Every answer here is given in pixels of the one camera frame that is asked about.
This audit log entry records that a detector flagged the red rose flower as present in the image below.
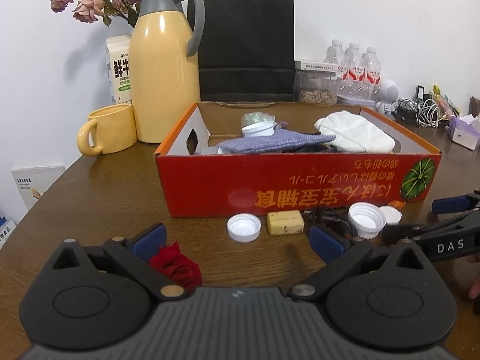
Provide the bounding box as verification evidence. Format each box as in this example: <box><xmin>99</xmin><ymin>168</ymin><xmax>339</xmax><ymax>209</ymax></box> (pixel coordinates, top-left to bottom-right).
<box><xmin>149</xmin><ymin>241</ymin><xmax>203</xmax><ymax>293</ymax></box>

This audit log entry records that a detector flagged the white plastic lid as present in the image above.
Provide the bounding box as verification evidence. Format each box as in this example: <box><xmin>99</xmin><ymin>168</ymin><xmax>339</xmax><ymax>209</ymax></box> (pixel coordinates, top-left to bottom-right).
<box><xmin>227</xmin><ymin>213</ymin><xmax>261</xmax><ymax>243</ymax></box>

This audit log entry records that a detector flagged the white fabric mask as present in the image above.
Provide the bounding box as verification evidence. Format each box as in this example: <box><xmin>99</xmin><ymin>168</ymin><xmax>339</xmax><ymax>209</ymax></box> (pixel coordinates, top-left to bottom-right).
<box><xmin>314</xmin><ymin>111</ymin><xmax>395</xmax><ymax>154</ymax></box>

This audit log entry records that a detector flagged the purple woven cloth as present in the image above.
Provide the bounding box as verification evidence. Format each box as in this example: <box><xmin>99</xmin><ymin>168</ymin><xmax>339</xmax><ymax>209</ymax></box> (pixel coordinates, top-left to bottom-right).
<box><xmin>216</xmin><ymin>128</ymin><xmax>336</xmax><ymax>155</ymax></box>

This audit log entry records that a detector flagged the clear plastic bag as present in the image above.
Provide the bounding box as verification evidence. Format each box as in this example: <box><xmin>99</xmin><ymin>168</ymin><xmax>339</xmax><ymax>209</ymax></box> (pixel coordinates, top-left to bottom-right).
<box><xmin>241</xmin><ymin>112</ymin><xmax>276</xmax><ymax>128</ymax></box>

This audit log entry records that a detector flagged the person right hand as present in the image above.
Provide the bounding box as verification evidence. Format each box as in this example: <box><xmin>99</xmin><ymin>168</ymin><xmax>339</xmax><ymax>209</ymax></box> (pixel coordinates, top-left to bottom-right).
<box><xmin>467</xmin><ymin>253</ymin><xmax>480</xmax><ymax>300</ymax></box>

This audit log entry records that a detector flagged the small white cap two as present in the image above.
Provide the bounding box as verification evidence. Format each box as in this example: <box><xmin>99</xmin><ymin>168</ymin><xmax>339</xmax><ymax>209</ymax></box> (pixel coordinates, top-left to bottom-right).
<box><xmin>379</xmin><ymin>205</ymin><xmax>402</xmax><ymax>225</ymax></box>

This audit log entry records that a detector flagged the small white cap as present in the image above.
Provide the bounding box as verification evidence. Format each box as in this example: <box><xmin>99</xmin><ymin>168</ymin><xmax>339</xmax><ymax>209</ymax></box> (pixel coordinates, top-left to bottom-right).
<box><xmin>347</xmin><ymin>202</ymin><xmax>386</xmax><ymax>239</ymax></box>

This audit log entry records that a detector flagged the yellow sponge block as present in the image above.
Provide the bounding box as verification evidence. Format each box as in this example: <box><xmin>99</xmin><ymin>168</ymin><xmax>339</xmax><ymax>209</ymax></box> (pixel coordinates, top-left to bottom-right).
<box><xmin>267</xmin><ymin>211</ymin><xmax>304</xmax><ymax>236</ymax></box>

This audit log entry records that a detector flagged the red cardboard box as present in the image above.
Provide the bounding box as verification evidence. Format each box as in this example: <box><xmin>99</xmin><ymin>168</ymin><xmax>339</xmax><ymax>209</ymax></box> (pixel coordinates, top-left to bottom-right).
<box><xmin>154</xmin><ymin>102</ymin><xmax>442</xmax><ymax>218</ymax></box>

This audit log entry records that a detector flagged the purple tissue box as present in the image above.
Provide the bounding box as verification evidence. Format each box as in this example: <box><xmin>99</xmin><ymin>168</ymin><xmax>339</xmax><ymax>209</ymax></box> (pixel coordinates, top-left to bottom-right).
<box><xmin>448</xmin><ymin>114</ymin><xmax>480</xmax><ymax>151</ymax></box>

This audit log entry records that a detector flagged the colourful snack bag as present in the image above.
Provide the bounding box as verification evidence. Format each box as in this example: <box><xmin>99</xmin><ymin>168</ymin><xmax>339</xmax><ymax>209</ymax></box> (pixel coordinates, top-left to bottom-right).
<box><xmin>433</xmin><ymin>85</ymin><xmax>461</xmax><ymax>119</ymax></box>

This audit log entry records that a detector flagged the yellow mug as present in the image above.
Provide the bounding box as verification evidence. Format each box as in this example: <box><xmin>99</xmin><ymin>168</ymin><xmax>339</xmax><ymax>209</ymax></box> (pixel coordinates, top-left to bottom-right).
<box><xmin>76</xmin><ymin>103</ymin><xmax>137</xmax><ymax>157</ymax></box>

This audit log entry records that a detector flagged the white robot toy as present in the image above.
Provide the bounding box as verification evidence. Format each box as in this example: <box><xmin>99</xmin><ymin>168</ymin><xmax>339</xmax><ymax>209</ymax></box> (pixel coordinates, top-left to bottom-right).
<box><xmin>375</xmin><ymin>79</ymin><xmax>400</xmax><ymax>115</ymax></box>

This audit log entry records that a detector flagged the white jar lid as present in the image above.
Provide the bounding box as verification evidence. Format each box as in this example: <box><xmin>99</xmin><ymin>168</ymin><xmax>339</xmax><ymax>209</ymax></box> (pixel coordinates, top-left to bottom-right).
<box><xmin>241</xmin><ymin>120</ymin><xmax>277</xmax><ymax>137</ymax></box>

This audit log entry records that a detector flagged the small white tin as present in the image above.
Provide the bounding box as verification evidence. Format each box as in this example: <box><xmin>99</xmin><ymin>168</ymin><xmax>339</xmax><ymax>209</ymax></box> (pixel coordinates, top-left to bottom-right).
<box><xmin>337</xmin><ymin>95</ymin><xmax>376</xmax><ymax>109</ymax></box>

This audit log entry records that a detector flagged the middle water bottle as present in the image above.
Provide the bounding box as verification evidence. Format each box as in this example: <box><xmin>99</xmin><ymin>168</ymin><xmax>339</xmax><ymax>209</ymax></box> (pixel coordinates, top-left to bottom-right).
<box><xmin>339</xmin><ymin>42</ymin><xmax>365</xmax><ymax>97</ymax></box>

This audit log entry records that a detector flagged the water bottle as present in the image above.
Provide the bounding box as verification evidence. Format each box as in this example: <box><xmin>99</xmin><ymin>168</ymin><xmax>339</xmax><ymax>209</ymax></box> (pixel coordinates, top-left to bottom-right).
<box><xmin>361</xmin><ymin>46</ymin><xmax>382</xmax><ymax>99</ymax></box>
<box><xmin>339</xmin><ymin>42</ymin><xmax>365</xmax><ymax>97</ymax></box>
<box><xmin>324</xmin><ymin>39</ymin><xmax>344</xmax><ymax>65</ymax></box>

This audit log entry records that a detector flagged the right water bottle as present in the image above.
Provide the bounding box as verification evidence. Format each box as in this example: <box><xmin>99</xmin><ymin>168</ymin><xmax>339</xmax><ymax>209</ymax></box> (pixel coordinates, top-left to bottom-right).
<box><xmin>361</xmin><ymin>46</ymin><xmax>382</xmax><ymax>99</ymax></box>

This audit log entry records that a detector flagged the clear nut container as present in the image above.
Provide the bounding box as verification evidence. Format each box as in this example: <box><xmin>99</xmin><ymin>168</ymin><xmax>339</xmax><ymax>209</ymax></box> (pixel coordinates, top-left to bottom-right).
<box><xmin>296</xmin><ymin>71</ymin><xmax>338</xmax><ymax>105</ymax></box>

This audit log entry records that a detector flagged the yellow thermos jug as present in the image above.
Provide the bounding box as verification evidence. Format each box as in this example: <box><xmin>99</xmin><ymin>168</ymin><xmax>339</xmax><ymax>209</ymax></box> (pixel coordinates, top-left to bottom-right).
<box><xmin>128</xmin><ymin>0</ymin><xmax>205</xmax><ymax>143</ymax></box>

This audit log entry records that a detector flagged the white flat box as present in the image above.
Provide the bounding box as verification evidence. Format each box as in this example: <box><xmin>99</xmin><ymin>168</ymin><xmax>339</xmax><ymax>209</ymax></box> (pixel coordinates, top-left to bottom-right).
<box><xmin>295</xmin><ymin>60</ymin><xmax>338</xmax><ymax>73</ymax></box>

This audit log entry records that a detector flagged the left water bottle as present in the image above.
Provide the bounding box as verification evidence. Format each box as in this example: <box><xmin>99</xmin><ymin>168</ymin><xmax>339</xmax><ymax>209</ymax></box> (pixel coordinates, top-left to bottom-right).
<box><xmin>324</xmin><ymin>39</ymin><xmax>344</xmax><ymax>65</ymax></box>

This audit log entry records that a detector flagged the milk carton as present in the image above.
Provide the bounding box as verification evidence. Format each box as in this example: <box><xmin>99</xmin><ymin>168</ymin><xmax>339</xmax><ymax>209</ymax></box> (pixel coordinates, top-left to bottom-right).
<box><xmin>106</xmin><ymin>34</ymin><xmax>132</xmax><ymax>104</ymax></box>

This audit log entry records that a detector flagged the black paper bag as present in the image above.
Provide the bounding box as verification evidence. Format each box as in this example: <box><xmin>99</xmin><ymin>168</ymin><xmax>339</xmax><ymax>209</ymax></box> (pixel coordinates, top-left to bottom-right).
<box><xmin>198</xmin><ymin>0</ymin><xmax>295</xmax><ymax>102</ymax></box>

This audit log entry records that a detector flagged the tangled cables pile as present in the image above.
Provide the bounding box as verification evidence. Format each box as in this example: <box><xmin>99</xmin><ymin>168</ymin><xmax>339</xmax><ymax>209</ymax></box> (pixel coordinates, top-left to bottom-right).
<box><xmin>391</xmin><ymin>84</ymin><xmax>451</xmax><ymax>129</ymax></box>

